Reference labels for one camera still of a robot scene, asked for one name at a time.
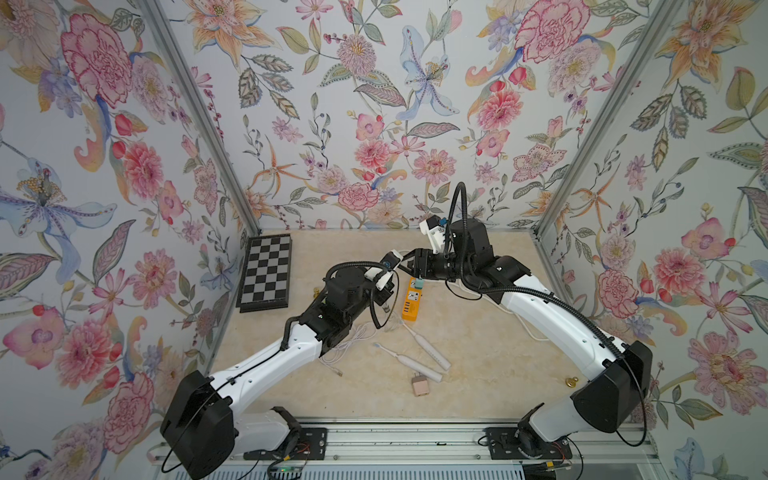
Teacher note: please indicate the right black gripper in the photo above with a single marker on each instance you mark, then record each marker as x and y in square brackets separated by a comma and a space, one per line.
[421, 258]

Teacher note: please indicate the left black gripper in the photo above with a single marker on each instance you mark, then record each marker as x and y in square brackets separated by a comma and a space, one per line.
[384, 294]

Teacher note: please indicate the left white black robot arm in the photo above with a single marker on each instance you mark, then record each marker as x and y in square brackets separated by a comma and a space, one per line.
[204, 425]

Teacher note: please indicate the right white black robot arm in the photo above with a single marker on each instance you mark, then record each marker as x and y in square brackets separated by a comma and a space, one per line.
[617, 373]

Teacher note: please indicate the lower white electric toothbrush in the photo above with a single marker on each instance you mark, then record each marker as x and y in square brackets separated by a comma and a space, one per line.
[412, 364]

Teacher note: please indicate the white electric toothbrush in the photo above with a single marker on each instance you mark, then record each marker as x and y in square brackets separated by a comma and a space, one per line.
[412, 364]
[432, 351]

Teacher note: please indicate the upper white electric toothbrush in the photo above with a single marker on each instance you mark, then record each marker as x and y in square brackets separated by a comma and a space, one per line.
[432, 351]

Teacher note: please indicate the orange power strip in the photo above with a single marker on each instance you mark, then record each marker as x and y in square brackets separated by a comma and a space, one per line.
[411, 304]

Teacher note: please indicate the black white checkerboard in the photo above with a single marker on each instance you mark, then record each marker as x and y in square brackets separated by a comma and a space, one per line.
[265, 279]

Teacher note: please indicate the pink USB charger plug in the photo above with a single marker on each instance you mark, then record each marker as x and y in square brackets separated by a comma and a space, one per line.
[420, 385]

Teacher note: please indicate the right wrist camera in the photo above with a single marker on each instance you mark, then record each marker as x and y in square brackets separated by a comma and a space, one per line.
[434, 228]

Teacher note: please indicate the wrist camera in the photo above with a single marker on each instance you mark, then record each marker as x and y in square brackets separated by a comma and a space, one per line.
[381, 275]
[434, 228]

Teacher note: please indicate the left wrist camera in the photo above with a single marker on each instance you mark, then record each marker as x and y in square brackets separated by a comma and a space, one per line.
[381, 275]

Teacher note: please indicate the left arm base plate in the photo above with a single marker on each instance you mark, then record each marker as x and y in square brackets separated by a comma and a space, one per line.
[294, 444]

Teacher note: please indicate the aluminium mounting rail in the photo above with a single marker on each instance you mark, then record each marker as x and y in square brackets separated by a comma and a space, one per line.
[411, 442]

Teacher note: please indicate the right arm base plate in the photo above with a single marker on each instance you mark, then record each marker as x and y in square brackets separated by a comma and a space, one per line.
[508, 443]

